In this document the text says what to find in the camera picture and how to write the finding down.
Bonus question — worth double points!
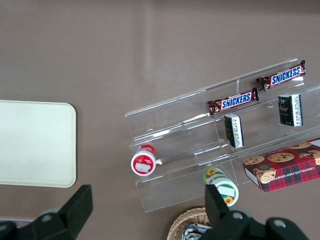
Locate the clear acrylic step shelf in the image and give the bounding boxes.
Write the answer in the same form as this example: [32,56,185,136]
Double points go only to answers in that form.
[124,57,320,214]

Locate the cream plastic tray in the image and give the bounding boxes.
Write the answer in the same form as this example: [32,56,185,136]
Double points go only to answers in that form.
[0,99,77,189]

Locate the red lidded cup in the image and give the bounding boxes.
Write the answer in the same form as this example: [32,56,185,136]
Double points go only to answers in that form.
[130,144,158,177]

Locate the green sunflower cup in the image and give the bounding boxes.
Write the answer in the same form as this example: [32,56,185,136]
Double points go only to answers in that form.
[202,167,240,208]

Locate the black chocolate box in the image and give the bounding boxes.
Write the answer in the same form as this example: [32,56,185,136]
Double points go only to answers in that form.
[277,93,304,128]
[223,113,246,149]

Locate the light oval wicker basket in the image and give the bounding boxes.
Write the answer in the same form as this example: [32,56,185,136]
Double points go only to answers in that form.
[166,205,214,240]

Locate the red tartan cookie box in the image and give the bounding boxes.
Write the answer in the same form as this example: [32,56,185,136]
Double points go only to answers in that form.
[242,137,320,194]

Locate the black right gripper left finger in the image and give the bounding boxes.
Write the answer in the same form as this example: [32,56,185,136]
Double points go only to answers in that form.
[17,184,94,240]

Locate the Snickers bar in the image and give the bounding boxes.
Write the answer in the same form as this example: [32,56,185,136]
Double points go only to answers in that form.
[206,87,260,119]
[255,59,308,92]

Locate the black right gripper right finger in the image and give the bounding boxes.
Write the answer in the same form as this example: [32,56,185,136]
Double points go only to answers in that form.
[199,184,264,240]

